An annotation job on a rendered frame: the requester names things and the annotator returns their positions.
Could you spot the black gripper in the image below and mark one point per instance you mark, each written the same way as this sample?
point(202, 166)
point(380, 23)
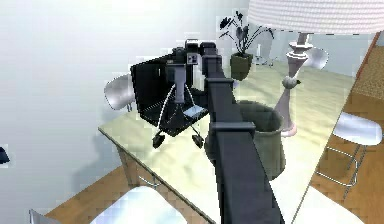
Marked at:
point(180, 78)

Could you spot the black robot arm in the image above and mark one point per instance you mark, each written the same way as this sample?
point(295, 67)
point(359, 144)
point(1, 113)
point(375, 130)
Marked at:
point(233, 160)

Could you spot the pale dining table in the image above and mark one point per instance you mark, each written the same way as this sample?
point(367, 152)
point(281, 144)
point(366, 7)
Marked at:
point(176, 166)

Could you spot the white chair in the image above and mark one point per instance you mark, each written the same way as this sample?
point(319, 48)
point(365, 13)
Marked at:
point(318, 57)
point(358, 130)
point(140, 208)
point(118, 91)

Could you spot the house plant in green pot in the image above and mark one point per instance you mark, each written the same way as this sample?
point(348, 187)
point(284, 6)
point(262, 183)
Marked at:
point(240, 65)

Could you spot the dark green round pot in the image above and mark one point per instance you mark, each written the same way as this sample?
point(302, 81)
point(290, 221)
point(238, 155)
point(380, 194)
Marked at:
point(271, 143)

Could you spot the white table lamp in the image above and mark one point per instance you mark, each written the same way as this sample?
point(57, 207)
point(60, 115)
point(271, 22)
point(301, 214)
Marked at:
point(296, 63)

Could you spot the dark blue object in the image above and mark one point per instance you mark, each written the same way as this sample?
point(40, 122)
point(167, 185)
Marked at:
point(3, 155)

